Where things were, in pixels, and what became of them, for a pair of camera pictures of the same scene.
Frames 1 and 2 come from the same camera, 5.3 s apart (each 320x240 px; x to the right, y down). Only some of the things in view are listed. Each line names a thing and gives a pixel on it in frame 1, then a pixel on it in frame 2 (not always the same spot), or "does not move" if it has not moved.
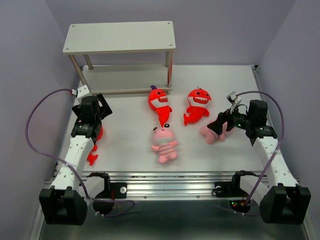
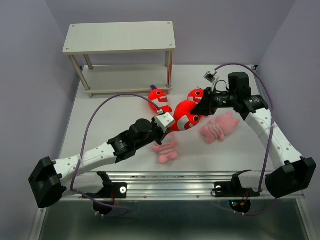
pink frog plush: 211,135 does not move
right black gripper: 222,117 → 204,107
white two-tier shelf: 83,39 does not move
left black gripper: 106,110 → 161,133
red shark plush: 92,156 → 183,119
